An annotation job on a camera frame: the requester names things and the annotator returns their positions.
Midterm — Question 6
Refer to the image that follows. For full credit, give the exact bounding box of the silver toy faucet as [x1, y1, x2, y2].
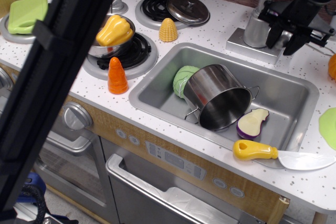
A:
[226, 0, 284, 65]

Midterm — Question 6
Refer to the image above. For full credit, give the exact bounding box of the orange toy fruit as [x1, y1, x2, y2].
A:
[328, 54, 336, 80]

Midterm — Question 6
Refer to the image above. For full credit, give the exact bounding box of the yellow handled toy knife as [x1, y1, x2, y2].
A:
[233, 140, 335, 171]

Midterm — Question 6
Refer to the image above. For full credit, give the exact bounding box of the silver faucet lever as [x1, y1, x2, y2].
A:
[276, 30, 292, 49]

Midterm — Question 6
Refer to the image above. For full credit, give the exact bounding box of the green toy cutting board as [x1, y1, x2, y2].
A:
[7, 0, 48, 35]

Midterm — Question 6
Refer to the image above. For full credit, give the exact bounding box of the silver oven dial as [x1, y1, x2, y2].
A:
[62, 101, 93, 131]

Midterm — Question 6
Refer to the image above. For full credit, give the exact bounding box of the orange toy carrot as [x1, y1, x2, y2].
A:
[108, 57, 128, 94]

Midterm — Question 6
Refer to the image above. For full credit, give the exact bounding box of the silver sink basin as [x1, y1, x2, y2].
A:
[129, 43, 319, 163]

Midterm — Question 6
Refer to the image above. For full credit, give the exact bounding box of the steel pot in sink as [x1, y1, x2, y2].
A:
[183, 64, 260, 131]

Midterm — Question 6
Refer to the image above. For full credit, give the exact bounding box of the black left burner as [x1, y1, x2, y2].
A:
[1, 14, 35, 44]

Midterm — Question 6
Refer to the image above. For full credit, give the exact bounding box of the steel pot lid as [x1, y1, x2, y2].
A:
[166, 0, 210, 26]

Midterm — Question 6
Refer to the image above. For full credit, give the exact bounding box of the silver dial left edge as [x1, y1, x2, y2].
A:
[0, 68, 14, 90]

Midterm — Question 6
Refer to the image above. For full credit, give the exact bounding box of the black front right burner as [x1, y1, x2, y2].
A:
[82, 33, 158, 80]

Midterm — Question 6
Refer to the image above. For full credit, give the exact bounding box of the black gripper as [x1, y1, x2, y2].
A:
[258, 0, 335, 56]

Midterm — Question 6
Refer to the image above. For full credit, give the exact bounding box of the purple toy eggplant half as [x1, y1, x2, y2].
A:
[236, 108, 269, 140]

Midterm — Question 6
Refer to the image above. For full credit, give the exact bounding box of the yellow toy corn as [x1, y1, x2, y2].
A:
[159, 18, 178, 42]

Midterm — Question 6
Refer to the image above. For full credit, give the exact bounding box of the yellow toy bell pepper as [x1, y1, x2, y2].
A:
[96, 15, 134, 47]

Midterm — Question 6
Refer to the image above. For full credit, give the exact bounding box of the grey post right edge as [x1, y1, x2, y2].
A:
[330, 15, 336, 29]

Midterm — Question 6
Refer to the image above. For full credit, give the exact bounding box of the silver dishwasher door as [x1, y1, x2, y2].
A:
[101, 139, 262, 223]

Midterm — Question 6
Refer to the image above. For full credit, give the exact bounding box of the small steel bowl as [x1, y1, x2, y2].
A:
[88, 15, 135, 58]

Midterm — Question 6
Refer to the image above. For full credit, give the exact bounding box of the wire utensil handle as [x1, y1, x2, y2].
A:
[307, 43, 335, 57]

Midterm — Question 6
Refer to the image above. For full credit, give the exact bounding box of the silver knob back middle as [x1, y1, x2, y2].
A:
[110, 0, 128, 15]

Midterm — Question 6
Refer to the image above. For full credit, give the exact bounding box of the silver oven door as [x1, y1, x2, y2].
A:
[34, 126, 120, 223]

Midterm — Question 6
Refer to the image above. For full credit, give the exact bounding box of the light green toy plate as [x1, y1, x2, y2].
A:
[319, 108, 335, 149]

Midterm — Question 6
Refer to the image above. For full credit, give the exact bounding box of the black braided cable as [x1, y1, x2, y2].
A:
[22, 183, 50, 224]

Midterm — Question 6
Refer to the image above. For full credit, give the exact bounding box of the green toy cabbage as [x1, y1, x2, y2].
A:
[173, 66, 199, 99]

